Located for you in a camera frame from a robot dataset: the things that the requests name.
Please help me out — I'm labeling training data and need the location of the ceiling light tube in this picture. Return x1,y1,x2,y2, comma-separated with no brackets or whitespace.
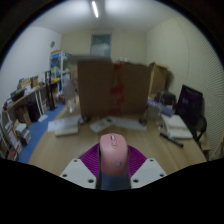
90,0,100,19

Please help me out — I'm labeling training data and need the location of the low bookshelf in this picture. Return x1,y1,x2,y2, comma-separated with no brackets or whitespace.
0,116,21,163

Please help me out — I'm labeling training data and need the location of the black monitor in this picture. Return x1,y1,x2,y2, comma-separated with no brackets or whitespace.
175,84,204,129

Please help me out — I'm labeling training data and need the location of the window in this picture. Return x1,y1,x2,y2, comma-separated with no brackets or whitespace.
90,33,113,58

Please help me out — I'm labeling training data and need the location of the clear plastic jar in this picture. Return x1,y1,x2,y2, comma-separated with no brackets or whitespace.
63,78,79,114

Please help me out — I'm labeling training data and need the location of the long wooden side desk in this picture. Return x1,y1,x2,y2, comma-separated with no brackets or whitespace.
3,78,63,116

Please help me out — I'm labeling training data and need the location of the small black object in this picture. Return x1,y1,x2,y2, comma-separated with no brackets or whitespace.
79,114,92,125

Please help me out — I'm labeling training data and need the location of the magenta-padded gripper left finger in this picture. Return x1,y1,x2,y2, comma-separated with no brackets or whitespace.
59,143,103,190

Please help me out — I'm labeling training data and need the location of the black pen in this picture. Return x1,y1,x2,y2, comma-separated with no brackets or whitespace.
159,132,185,148

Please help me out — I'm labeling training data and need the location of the large cardboard box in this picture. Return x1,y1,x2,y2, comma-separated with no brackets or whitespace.
77,58,152,118

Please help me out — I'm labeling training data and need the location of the stack of books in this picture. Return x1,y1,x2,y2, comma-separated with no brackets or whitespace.
13,122,33,148

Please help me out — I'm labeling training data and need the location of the small cardboard box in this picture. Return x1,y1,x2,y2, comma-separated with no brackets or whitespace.
148,62,169,98

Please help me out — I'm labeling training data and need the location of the white calculator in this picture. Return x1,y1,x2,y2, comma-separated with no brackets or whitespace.
89,116,114,134

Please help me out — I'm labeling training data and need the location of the black tall stand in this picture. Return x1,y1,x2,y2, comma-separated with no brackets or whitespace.
44,70,57,111

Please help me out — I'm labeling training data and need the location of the blue and white shelf unit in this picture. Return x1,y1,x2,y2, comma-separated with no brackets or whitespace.
49,50,72,94

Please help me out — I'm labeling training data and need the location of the black bin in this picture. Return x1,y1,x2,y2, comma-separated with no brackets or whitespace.
26,101,42,123

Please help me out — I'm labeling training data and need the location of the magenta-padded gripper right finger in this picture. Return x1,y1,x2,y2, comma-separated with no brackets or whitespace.
127,145,168,190

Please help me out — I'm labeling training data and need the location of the pink computer mouse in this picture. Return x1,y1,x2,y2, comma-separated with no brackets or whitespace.
99,132,130,178

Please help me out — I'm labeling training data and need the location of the black office chair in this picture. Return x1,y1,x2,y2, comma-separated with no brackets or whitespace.
194,114,208,144

